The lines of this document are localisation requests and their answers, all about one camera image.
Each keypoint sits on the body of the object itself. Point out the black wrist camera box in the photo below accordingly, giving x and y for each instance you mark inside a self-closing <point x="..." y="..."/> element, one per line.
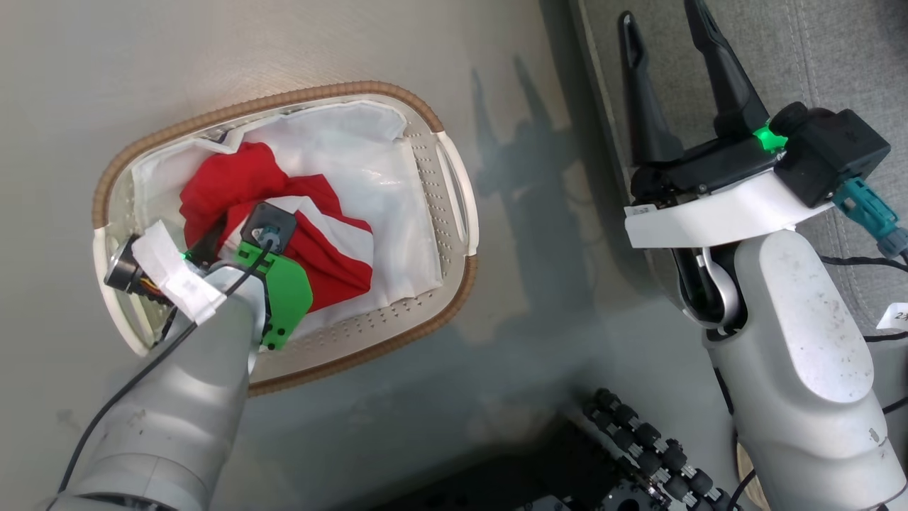
<point x="268" y="226"/>
<point x="830" y="152"/>

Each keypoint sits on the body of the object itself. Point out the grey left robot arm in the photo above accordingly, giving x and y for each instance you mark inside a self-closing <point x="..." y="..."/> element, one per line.
<point x="177" y="404"/>

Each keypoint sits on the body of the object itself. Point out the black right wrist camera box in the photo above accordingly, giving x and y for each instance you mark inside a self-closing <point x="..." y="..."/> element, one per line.
<point x="830" y="152"/>

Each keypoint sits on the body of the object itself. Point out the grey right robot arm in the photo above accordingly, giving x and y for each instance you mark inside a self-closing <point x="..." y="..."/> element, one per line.
<point x="801" y="355"/>

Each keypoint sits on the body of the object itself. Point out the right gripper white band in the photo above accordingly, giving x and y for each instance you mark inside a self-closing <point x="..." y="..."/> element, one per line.
<point x="716" y="206"/>

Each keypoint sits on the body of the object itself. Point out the red and white jersey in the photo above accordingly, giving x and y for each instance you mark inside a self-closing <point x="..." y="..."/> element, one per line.
<point x="234" y="181"/>

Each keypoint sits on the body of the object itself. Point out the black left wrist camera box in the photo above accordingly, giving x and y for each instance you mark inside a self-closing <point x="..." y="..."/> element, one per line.
<point x="268" y="226"/>

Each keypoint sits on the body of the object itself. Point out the small white paper label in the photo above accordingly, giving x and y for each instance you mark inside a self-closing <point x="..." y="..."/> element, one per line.
<point x="895" y="316"/>

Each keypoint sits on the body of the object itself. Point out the grey fabric sofa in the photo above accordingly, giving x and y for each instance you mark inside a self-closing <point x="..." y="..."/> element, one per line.
<point x="816" y="50"/>

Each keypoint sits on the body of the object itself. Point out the white basket liner cloth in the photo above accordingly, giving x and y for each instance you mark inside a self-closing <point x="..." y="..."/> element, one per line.
<point x="369" y="170"/>

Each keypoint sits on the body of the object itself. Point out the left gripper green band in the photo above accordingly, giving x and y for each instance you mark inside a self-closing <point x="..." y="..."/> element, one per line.
<point x="284" y="291"/>

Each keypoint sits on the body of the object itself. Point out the white laundry basket brown rim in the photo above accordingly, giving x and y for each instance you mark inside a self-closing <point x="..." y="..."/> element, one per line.
<point x="418" y="326"/>

